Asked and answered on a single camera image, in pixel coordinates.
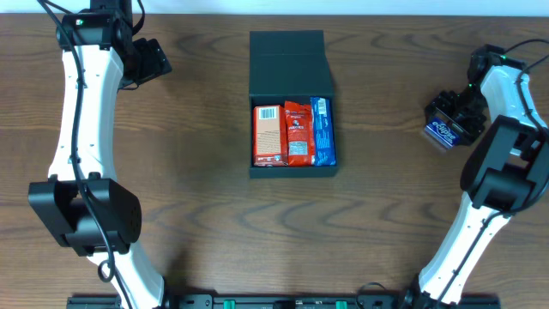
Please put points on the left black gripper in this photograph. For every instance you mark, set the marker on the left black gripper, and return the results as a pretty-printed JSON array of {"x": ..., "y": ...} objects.
[{"x": 154, "y": 61}]

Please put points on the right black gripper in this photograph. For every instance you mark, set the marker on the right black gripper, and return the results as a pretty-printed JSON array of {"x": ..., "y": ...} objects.
[{"x": 455, "y": 113}]

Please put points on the blue Eclipse mint pack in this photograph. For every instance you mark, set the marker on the blue Eclipse mint pack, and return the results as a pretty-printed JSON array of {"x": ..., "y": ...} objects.
[{"x": 437, "y": 129}]

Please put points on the blue Oreo cookie pack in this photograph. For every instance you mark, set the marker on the blue Oreo cookie pack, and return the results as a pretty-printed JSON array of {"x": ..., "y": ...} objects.
[{"x": 323, "y": 132}]

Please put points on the black box with lid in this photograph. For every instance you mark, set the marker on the black box with lid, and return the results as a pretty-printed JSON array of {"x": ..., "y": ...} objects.
[{"x": 291, "y": 66}]

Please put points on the orange-red snack box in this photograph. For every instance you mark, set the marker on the orange-red snack box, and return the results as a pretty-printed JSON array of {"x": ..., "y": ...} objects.
[{"x": 269, "y": 137}]

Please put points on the red Hacks candy bag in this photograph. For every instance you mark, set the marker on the red Hacks candy bag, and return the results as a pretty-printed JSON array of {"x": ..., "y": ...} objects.
[{"x": 300, "y": 140}]

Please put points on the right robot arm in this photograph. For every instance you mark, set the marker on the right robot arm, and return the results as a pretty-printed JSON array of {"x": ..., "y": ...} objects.
[{"x": 506, "y": 173}]

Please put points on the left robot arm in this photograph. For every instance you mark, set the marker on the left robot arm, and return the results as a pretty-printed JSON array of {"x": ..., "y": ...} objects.
[{"x": 81, "y": 203}]

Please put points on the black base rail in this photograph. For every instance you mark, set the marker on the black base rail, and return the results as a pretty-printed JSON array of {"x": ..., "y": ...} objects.
[{"x": 206, "y": 301}]

